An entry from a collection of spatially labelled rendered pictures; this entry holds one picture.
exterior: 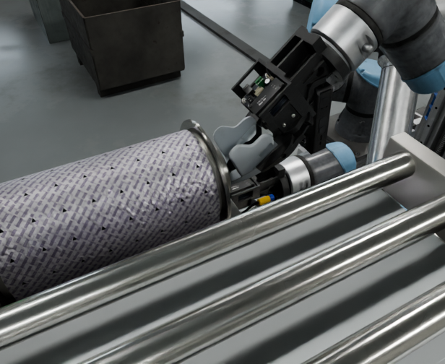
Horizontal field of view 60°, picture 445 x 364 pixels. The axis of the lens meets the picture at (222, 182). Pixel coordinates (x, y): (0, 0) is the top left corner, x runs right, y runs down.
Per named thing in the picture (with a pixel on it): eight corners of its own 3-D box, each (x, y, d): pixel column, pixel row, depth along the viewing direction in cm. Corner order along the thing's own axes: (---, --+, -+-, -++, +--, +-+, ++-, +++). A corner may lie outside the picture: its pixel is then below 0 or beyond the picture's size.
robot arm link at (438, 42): (441, 37, 59) (409, -20, 53) (480, 72, 50) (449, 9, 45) (392, 71, 62) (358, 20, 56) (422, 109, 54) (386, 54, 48)
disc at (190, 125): (230, 250, 51) (232, 164, 41) (227, 251, 51) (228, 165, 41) (186, 181, 60) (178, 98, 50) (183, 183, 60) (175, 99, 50)
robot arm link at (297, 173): (284, 178, 76) (309, 205, 71) (264, 185, 75) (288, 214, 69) (288, 148, 71) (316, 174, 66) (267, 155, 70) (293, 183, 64)
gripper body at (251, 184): (207, 170, 65) (269, 149, 69) (209, 205, 71) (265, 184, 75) (229, 198, 60) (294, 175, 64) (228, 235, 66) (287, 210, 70)
